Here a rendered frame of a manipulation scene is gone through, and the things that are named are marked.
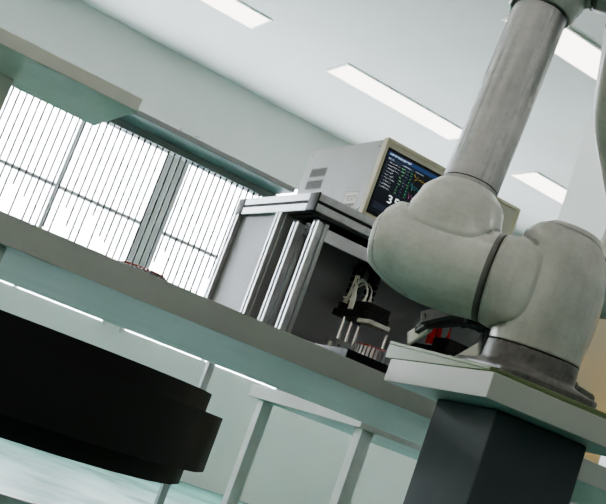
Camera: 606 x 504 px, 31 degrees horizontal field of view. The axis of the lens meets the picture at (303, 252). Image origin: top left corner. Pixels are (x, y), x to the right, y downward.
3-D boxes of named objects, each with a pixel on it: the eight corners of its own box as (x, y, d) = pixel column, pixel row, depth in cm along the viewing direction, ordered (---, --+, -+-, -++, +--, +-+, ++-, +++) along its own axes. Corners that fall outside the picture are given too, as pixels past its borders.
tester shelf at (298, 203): (529, 315, 276) (535, 299, 277) (313, 209, 246) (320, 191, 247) (430, 307, 315) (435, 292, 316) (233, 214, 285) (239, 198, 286)
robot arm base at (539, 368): (618, 421, 171) (630, 387, 171) (503, 374, 164) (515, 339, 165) (556, 404, 188) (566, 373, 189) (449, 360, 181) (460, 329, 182)
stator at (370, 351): (404, 376, 239) (410, 360, 240) (364, 359, 235) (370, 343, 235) (377, 371, 249) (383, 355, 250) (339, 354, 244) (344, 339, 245)
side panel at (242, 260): (245, 341, 256) (292, 216, 262) (235, 337, 255) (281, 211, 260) (200, 333, 281) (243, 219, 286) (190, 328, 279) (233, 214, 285)
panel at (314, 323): (455, 417, 283) (490, 311, 289) (244, 330, 255) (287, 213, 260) (452, 417, 284) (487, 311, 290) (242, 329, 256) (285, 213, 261)
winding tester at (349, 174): (496, 283, 274) (521, 209, 278) (361, 215, 255) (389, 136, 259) (411, 279, 309) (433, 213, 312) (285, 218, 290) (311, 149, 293)
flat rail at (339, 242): (515, 333, 273) (519, 322, 274) (317, 238, 246) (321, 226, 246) (512, 332, 274) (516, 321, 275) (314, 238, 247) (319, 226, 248)
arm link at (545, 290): (581, 364, 166) (627, 232, 168) (469, 325, 172) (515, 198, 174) (581, 374, 181) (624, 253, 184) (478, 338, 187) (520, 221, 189)
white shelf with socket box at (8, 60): (71, 275, 251) (143, 98, 259) (-83, 212, 235) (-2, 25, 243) (33, 272, 282) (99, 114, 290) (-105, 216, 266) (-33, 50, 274)
